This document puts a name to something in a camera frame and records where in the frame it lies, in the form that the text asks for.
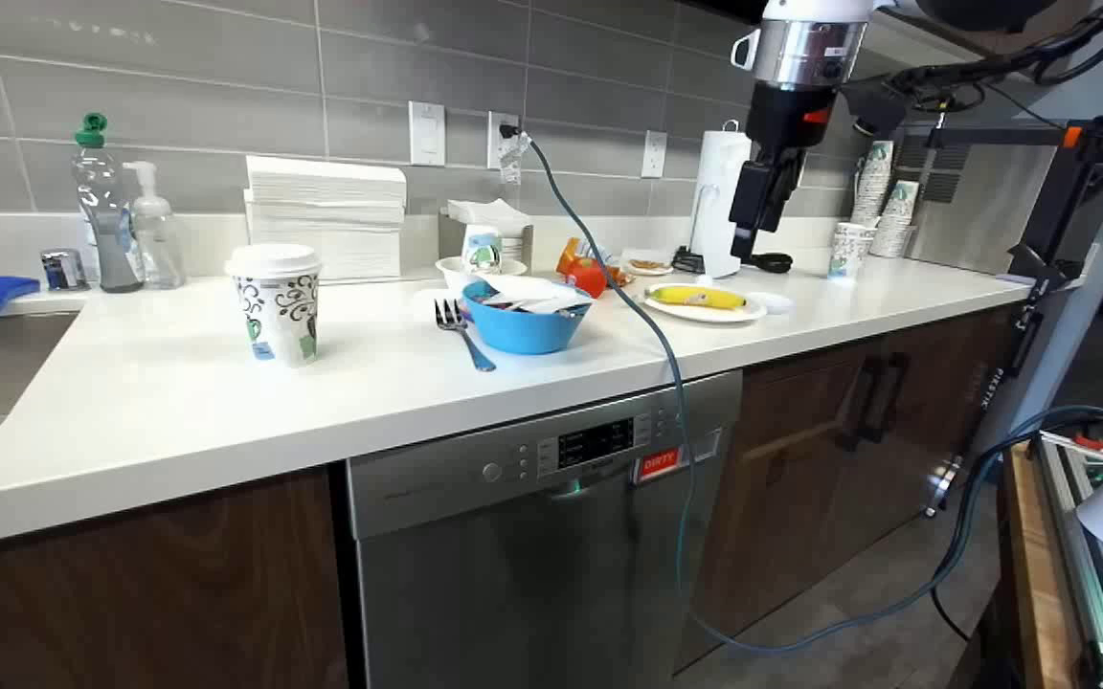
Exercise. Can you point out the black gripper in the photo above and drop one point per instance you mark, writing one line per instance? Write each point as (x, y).
(778, 126)

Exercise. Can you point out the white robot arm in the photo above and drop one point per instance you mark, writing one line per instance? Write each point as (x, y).
(804, 54)

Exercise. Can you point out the stainless steel dishwasher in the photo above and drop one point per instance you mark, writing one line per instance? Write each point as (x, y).
(546, 552)

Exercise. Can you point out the white plate under banana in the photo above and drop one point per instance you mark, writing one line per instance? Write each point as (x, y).
(754, 312)

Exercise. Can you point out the yellow banana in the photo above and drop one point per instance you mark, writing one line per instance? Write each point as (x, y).
(700, 298)

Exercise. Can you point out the single patterned paper cup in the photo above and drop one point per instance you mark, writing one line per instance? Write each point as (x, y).
(850, 252)

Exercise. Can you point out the stack of patterned paper cups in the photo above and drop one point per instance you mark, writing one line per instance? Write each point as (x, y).
(887, 200)

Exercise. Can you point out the orange snack packet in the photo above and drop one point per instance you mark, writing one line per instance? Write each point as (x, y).
(582, 270)

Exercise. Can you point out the dark wood cabinet doors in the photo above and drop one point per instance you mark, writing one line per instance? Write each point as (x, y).
(832, 452)

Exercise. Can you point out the blue bowl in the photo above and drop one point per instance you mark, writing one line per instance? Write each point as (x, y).
(528, 314)

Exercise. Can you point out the white bowl with cup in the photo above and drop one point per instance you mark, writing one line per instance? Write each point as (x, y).
(478, 257)

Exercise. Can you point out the blue plastic fork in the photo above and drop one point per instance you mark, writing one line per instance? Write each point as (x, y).
(450, 314)

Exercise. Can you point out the stack of white paper towels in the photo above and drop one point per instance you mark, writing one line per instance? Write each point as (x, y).
(347, 211)

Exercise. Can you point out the patterned paper cup with lid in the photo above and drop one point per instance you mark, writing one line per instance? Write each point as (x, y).
(276, 290)

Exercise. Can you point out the clear bottle green cap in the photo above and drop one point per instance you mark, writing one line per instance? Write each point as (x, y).
(107, 210)

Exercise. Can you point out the white wall outlet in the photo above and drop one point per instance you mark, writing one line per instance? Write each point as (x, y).
(428, 132)

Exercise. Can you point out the black camera stand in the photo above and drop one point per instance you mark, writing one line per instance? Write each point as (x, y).
(1022, 203)

